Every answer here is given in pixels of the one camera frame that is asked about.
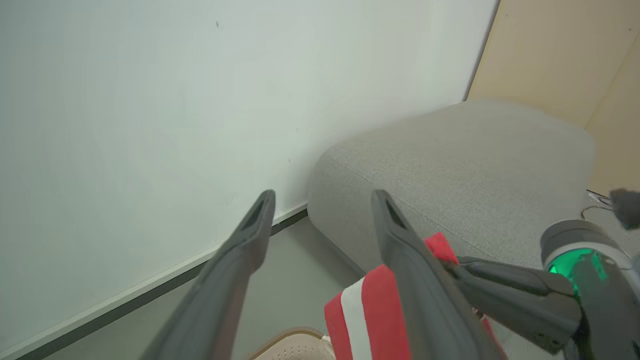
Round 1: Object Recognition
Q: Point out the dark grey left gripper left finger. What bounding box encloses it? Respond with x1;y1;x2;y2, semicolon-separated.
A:
140;189;277;360

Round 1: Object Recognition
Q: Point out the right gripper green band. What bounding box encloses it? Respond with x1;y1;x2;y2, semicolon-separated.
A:
446;247;640;360

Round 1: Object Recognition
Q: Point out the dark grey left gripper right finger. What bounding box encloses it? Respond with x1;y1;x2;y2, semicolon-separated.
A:
371;189;501;360

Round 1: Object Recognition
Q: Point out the red and white garment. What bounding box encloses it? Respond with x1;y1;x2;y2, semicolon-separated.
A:
324;231;508;360

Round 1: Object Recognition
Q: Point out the cream perforated laundry basket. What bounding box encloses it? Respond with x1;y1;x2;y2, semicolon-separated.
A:
249;327;337;360

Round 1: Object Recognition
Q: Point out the white and black baseboard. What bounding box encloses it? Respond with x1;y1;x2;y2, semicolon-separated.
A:
0;201;309;360

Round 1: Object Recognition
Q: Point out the grey fabric sofa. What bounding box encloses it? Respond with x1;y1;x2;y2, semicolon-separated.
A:
306;99;640;360

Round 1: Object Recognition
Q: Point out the light wooden panel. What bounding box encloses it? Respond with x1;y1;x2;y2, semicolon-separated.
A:
465;0;640;198

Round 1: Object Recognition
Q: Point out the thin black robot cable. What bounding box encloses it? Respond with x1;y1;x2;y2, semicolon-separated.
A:
581;188;640;231

